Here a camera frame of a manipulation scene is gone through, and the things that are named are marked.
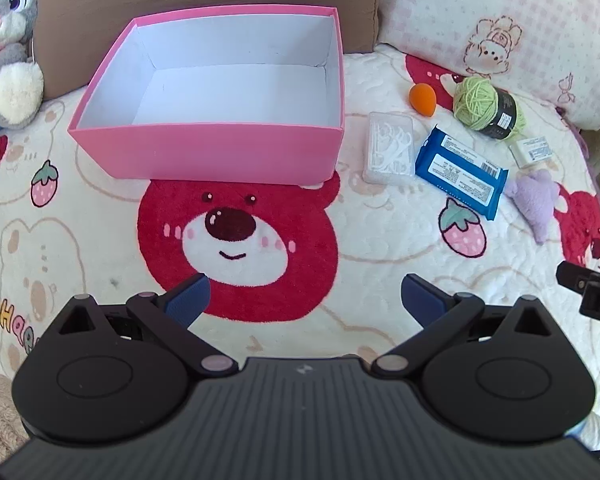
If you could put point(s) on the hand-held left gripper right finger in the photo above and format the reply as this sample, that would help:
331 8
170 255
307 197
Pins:
420 295

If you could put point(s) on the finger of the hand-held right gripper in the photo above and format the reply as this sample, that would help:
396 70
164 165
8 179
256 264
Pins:
575 276

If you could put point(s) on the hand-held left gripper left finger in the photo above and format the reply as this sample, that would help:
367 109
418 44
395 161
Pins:
192 297

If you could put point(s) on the purple plush toy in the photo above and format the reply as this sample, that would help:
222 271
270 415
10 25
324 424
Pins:
535 200

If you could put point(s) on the blue wet wipes pack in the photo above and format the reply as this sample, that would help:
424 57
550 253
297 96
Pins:
460 172

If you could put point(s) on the pink cardboard box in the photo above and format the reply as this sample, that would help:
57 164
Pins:
205 155

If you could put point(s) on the clear floss pick box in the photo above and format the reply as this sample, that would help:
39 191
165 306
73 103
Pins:
387 147

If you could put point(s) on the green yarn ball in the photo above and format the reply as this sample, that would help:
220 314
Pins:
472 100

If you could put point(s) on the printed bear blanket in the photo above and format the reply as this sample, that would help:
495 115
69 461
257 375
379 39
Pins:
105 210

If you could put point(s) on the small white box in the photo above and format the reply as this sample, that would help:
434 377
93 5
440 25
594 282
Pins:
530 152

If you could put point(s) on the orange makeup sponge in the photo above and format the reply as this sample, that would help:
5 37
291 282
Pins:
422 99

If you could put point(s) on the beige fleece cloth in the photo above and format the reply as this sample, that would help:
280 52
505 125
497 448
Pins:
0 410

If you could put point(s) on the pink patterned pillow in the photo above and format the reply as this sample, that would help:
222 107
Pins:
505 0

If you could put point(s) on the grey rabbit plush toy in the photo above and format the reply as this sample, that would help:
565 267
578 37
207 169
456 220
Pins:
10 20

